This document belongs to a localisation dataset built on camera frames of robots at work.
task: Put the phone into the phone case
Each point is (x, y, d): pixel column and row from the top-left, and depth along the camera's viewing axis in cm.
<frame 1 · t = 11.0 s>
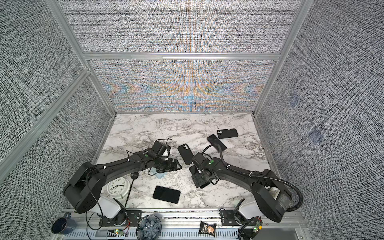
left hand: (176, 169, 85), fingers open
right hand: (201, 178, 85), fingers open
light blue phone case: (159, 175, 88), point 2 cm above the table
black phone case centre: (186, 153, 100), on the table
black phone front left: (167, 194, 82), on the table
black phone far right: (214, 140, 103), point 2 cm above the table
black phone case far right: (228, 133, 110), on the table

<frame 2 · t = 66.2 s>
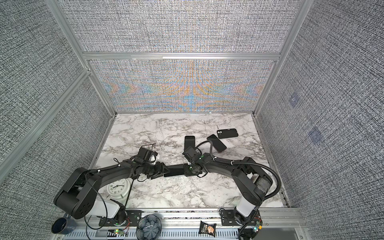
left hand: (166, 173, 87), fingers open
right hand: (185, 172, 88), fingers open
black phone front left: (175, 170, 90), point 2 cm above the table
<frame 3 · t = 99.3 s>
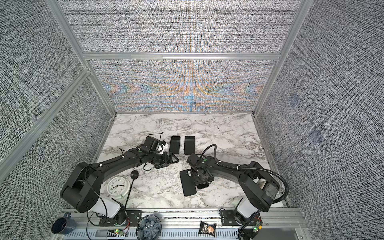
left hand: (174, 163, 85), fingers open
right hand: (199, 180, 86), fingers open
black phone front left: (174, 146, 105), on the table
black phone case far right: (188, 184, 86), on the table
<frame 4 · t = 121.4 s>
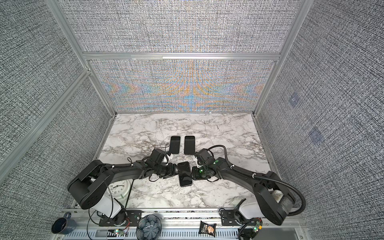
left hand: (178, 175, 86), fingers open
right hand: (191, 176, 83), fingers open
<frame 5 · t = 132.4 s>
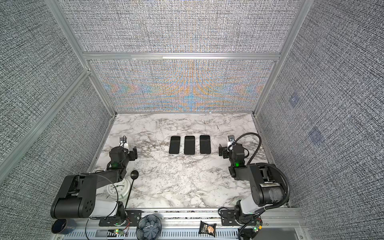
left hand: (129, 147, 93), fingers open
right hand: (229, 142, 94), fingers open
black phone far right: (205, 144, 103), on the table
